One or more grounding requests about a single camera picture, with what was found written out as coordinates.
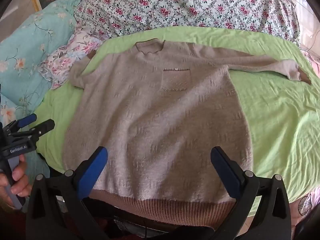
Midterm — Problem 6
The pastel floral pillow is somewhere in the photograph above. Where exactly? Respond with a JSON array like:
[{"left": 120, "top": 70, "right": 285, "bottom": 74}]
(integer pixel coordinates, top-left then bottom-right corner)
[{"left": 40, "top": 27, "right": 104, "bottom": 91}]

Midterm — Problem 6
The beige knitted sweater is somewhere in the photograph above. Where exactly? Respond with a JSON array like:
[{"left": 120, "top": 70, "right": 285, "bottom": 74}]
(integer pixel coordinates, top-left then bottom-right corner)
[{"left": 62, "top": 38, "right": 312, "bottom": 230}]

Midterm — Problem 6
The pink cloth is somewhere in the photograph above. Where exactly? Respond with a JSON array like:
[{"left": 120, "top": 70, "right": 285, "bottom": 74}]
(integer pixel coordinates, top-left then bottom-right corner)
[{"left": 300, "top": 47, "right": 320, "bottom": 81}]

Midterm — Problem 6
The teal floral quilt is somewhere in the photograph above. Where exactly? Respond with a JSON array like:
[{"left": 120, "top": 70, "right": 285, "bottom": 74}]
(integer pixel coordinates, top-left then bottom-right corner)
[{"left": 0, "top": 0, "right": 85, "bottom": 180}]

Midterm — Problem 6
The black cable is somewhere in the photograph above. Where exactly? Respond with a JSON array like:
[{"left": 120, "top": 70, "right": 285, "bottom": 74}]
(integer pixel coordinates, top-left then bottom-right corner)
[{"left": 143, "top": 219, "right": 151, "bottom": 239}]

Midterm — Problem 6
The white quilt with pink flowers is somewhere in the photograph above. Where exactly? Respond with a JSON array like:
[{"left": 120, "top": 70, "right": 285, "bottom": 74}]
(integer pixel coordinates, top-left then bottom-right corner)
[{"left": 74, "top": 0, "right": 300, "bottom": 48}]

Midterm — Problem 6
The person's left hand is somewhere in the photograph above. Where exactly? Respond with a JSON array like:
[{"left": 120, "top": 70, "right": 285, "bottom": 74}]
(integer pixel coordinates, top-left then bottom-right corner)
[{"left": 0, "top": 154, "right": 32, "bottom": 199}]

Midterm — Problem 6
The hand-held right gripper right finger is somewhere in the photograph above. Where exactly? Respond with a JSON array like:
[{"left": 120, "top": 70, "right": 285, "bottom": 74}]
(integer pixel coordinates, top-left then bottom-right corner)
[{"left": 210, "top": 146, "right": 293, "bottom": 240}]

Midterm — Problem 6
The light green bed sheet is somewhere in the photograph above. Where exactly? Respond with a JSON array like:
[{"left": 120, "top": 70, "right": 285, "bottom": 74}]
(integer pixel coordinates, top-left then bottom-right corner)
[{"left": 37, "top": 27, "right": 320, "bottom": 218}]

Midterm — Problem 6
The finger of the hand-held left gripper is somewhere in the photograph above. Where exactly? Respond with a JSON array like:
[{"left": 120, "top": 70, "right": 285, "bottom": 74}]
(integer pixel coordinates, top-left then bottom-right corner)
[
  {"left": 3, "top": 113, "right": 38, "bottom": 132},
  {"left": 14, "top": 119, "right": 56, "bottom": 140}
]

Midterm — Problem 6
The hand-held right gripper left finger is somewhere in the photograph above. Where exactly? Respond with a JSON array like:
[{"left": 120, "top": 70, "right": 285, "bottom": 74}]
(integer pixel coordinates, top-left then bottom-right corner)
[{"left": 25, "top": 146, "right": 118, "bottom": 240}]

